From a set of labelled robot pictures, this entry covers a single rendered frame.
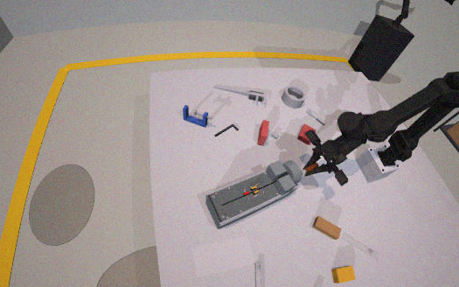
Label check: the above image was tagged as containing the yellow-orange block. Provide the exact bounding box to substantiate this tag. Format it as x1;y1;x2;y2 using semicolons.
331;266;356;284

